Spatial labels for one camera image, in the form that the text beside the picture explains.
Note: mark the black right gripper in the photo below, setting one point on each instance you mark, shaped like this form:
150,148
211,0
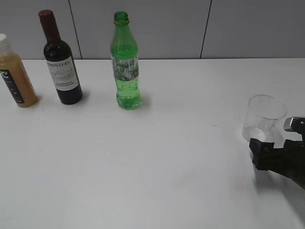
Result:
288,161

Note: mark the transparent plastic cup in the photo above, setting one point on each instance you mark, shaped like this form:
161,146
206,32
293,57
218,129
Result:
263,114

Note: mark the green sprite bottle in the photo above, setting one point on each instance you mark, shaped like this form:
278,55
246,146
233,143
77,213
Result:
124,55

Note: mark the dark red wine bottle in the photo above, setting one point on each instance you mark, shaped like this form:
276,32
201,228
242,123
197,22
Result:
60,61

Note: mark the orange juice bottle white cap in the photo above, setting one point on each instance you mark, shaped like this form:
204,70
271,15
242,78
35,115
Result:
13,73

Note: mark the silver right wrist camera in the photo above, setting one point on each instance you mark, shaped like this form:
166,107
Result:
295,124

